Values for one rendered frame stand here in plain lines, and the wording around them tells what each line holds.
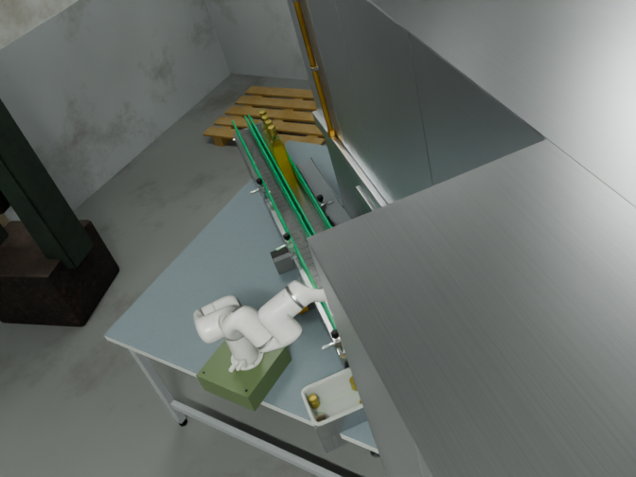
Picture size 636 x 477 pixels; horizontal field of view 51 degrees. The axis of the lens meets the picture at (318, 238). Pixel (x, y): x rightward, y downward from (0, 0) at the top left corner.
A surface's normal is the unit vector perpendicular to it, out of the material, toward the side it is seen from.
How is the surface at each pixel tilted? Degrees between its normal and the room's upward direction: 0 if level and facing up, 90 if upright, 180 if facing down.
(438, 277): 0
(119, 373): 0
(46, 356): 0
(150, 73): 90
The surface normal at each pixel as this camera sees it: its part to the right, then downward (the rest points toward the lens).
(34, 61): 0.83, 0.19
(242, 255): -0.24, -0.73
